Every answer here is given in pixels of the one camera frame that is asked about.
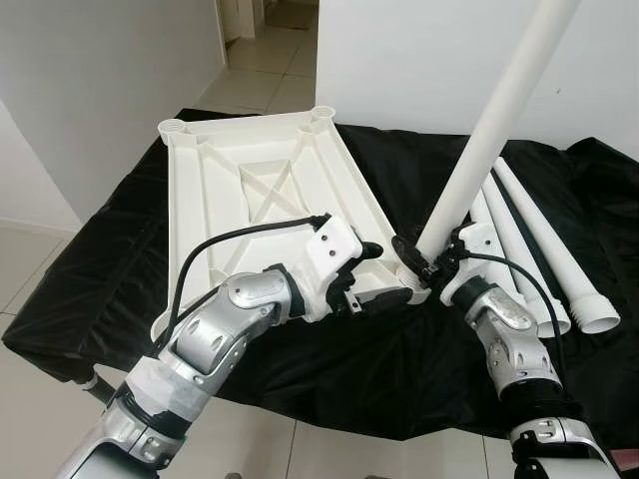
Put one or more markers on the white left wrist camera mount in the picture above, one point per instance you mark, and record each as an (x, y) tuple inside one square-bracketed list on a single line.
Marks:
[(329, 254)]

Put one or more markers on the pink stool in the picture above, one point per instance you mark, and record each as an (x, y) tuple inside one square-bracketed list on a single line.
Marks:
[(627, 460)]

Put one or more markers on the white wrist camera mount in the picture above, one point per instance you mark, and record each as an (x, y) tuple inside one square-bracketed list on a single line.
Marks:
[(477, 244), (329, 254)]

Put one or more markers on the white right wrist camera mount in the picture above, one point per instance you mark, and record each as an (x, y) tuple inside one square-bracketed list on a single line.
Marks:
[(477, 244)]

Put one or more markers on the white plastic table top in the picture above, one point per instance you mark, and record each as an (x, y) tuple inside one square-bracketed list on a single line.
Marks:
[(250, 160)]

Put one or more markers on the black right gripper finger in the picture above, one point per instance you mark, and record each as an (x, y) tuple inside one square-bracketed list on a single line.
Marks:
[(409, 255)]

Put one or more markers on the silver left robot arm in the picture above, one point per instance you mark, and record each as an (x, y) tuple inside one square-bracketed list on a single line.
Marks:
[(230, 309)]

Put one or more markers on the black metal table leg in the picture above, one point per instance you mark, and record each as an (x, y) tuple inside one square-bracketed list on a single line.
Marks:
[(92, 387)]

